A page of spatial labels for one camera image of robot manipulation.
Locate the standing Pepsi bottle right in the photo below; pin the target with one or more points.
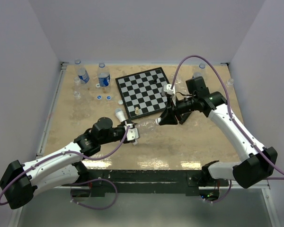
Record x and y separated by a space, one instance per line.
103 75

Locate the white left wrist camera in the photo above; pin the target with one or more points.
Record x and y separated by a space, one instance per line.
132 133

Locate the black and silver chessboard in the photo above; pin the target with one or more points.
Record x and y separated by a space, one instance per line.
139 90

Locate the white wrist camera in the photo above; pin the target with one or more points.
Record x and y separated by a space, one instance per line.
132 133
168 90

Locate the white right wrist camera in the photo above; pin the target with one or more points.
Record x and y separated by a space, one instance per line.
168 90

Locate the Pepsi labelled bottle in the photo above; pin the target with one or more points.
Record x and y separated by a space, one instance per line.
199 71

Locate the clear unlabelled plastic bottle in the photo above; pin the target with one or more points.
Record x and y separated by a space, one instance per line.
77 95

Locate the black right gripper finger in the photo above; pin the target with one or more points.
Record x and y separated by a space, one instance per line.
168 117
168 106

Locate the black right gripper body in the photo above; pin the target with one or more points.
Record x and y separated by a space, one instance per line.
185 106

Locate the standing pepsi bottle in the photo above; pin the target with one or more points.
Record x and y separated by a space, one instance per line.
103 75
81 71

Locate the small clear bottle near wall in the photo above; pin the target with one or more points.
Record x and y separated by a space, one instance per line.
77 83

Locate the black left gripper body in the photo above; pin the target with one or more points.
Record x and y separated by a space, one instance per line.
118 134

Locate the standing Pepsi bottle left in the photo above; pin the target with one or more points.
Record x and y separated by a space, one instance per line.
81 71

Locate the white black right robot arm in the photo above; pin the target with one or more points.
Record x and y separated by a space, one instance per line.
255 159

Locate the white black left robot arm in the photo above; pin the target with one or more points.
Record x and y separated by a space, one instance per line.
22 181

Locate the clear bottle without label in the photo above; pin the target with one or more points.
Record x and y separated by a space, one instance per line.
180 85

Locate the white toy microphone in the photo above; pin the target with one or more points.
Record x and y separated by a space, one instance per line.
120 114

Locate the black toy microphone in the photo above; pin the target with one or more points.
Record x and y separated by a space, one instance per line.
184 117

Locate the crushed clear bottle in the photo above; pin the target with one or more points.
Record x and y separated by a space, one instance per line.
229 85

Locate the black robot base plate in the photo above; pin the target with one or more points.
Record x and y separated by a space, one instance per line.
185 182

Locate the white cap of long bottle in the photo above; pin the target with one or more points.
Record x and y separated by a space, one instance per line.
157 121

